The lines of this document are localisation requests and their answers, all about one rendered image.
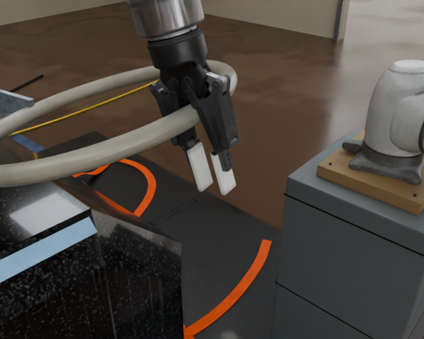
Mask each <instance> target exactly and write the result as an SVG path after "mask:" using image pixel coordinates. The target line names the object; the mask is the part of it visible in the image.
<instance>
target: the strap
mask: <svg viewBox="0 0 424 339"><path fill-rule="evenodd" d="M119 162H121V163H126V164H129V165H131V166H133V167H135V168H137V169H138V170H140V171H141V172H142V173H143V174H144V175H145V177H146V178H147V181H148V189H147V194H146V195H145V198H144V199H143V201H142V203H141V204H140V205H139V207H138V208H137V209H136V211H135V212H134V213H133V214H135V215H137V216H138V217H140V216H141V215H142V213H143V212H144V211H145V209H146V208H147V207H148V205H149V203H150V202H151V200H152V198H153V196H154V194H155V189H156V182H155V178H154V176H153V174H152V173H151V172H150V171H149V170H148V169H147V168H146V167H145V166H143V165H141V164H140V163H137V162H135V161H131V160H128V159H121V160H120V161H119ZM108 166H109V164H108V165H105V166H102V167H99V168H98V169H96V170H95V171H93V172H91V173H83V172H82V173H80V174H75V175H72V176H73V177H75V178H76V177H77V176H80V175H82V174H91V175H96V174H99V173H101V172H102V171H104V170H105V169H106V168H107V167H108ZM271 242H272V241H269V240H265V239H263V240H262V243H261V245H260V249H259V251H258V255H257V257H256V259H255V261H254V262H253V264H252V265H251V267H250V269H249V270H248V272H247V273H246V274H245V276H244V278H243V279H242V280H241V281H240V282H239V284H238V285H237V286H236V287H235V289H234V290H233V291H232V292H231V293H230V294H229V295H228V296H227V297H226V298H225V299H224V300H223V301H222V302H221V303H220V304H219V305H218V306H217V307H216V308H215V309H213V310H212V311H210V312H209V313H208V314H207V315H205V316H204V317H202V318H201V319H200V320H198V321H197V322H195V323H194V324H192V325H190V326H189V327H187V328H185V335H187V334H190V333H191V334H192V335H193V336H194V335H195V334H197V333H199V332H200V331H202V330H204V329H205V328H206V327H207V326H209V325H211V324H212V323H213V322H214V321H216V320H217V319H218V318H220V317H221V316H222V315H223V314H224V313H225V312H226V311H227V310H228V309H229V308H230V307H231V306H232V305H233V304H234V303H235V302H236V301H237V300H238V299H239V298H240V297H241V296H242V295H243V294H244V292H245V291H246V289H247V288H248V287H249V286H250V284H251V283H252V281H253V280H254V279H255V278H256V276H257V274H258V273H259V272H260V269H261V268H262V266H263V264H264V262H265V260H266V258H267V256H268V253H269V249H270V246H271Z"/></svg>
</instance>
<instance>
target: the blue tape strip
mask: <svg viewBox="0 0 424 339"><path fill-rule="evenodd" d="M95 233H97V231H96V228H95V227H94V224H93V223H92V221H91V219H90V217H87V218H85V219H83V220H81V221H79V222H77V223H75V224H73V225H71V226H69V227H66V228H64V229H62V230H60V231H58V232H56V233H54V234H52V235H50V236H48V237H46V238H44V239H42V240H40V241H38V242H36V243H34V244H32V245H30V246H28V247H26V248H24V249H22V250H20V251H18V252H16V253H14V254H12V255H10V256H8V257H6V258H4V259H2V260H0V283H1V282H3V281H4V280H6V279H8V278H10V277H12V276H14V275H16V274H18V273H20V272H21V271H23V270H25V269H27V268H29V267H31V266H33V265H35V264H37V263H39V262H41V261H43V260H45V259H47V258H49V257H51V256H53V255H54V254H56V253H58V252H60V251H62V250H64V249H66V248H68V247H69V246H72V245H73V244H75V243H77V242H79V241H81V240H83V239H85V238H87V237H89V236H91V235H93V234H95Z"/></svg>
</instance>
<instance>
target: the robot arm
mask: <svg viewBox="0 0 424 339"><path fill-rule="evenodd" d="M127 5H128V6H129V9H130V11H131V15H132V17H133V21H134V24H135V27H136V30H137V34H138V36H139V37H140V38H149V39H150V40H149V41H148V42H147V48H148V51H149V54H150V57H151V61H152V63H153V66H154V67H155V68H156V69H159V70H160V79H159V80H158V81H156V82H154V83H152V84H150V85H149V89H150V91H151V92H152V94H153V96H154V98H155V99H156V101H157V104H158V107H159V109H160V112H161V115H162V118H163V117H165V116H167V115H169V114H171V113H173V112H175V111H177V110H179V109H181V108H183V107H185V106H187V105H188V104H191V106H192V108H193V109H195V110H196V111H197V113H198V115H199V117H200V119H201V122H202V124H203V126H204V129H205V131H206V133H207V136H208V138H209V140H210V142H211V145H212V147H213V150H212V152H210V155H211V159H212V162H213V167H214V169H215V173H216V176H217V181H218V184H219V188H220V190H221V194H222V195H226V194H227V193H228V192H229V191H230V190H232V189H233V188H234V187H235V186H236V182H235V179H234V174H233V171H232V168H233V167H234V163H233V160H232V156H231V153H230V149H229V148H231V147H232V146H234V145H235V144H236V143H237V142H238V141H239V140H240V138H239V135H238V129H237V125H236V119H235V116H234V109H233V106H232V99H231V96H230V92H229V90H230V83H231V78H230V76H229V75H228V74H225V75H223V76H220V75H217V74H214V73H212V70H211V68H210V66H209V65H208V64H207V61H206V56H207V46H206V43H205V39H204V36H203V31H202V29H201V28H200V27H197V26H196V25H197V24H199V23H201V22H202V21H203V20H204V17H205V16H204V13H203V8H202V5H201V0H127ZM209 85H210V87H209ZM201 98H202V99H201ZM170 141H171V143H172V144H173V146H177V145H179V146H181V148H182V149H183V150H184V151H185V153H186V158H187V160H188V164H189V166H190V168H192V171H193V174H194V176H195V180H196V183H197V187H198V189H199V192H202V191H203V190H205V189H206V188H207V187H208V186H210V185H211V184H212V183H213V179H212V176H211V172H210V169H209V165H208V163H207V158H206V155H205V151H204V149H203V144H202V143H198V142H199V141H200V139H198V138H197V135H196V130H195V126H193V127H192V128H190V129H188V130H186V131H184V132H183V133H181V134H179V135H178V136H175V137H173V138H171V139H170ZM196 143H197V144H196ZM342 148H343V149H345V150H347V151H350V152H352V153H354V154H356V156H355V157H354V158H353V159H351V160H350V161H349V168H351V169H352V170H361V171H365V172H370V173H373V174H378V175H381V176H386V177H389V178H394V179H397V180H401V181H403V182H407V183H409V184H412V185H415V186H417V185H420V184H421V180H422V177H421V173H422V171H423V167H424V61H418V60H403V61H397V62H395V63H393V64H392V65H391V66H390V67H389V68H388V69H387V70H385V71H384V72H383V74H382V75H381V77H380V78H379V80H378V82H377V83H376V86H375V87H374V91H373V93H372V97H371V100H370V103H369V108H368V111H367V118H366V123H365V136H364V139H362V140H355V139H345V140H344V143H343V145H342Z"/></svg>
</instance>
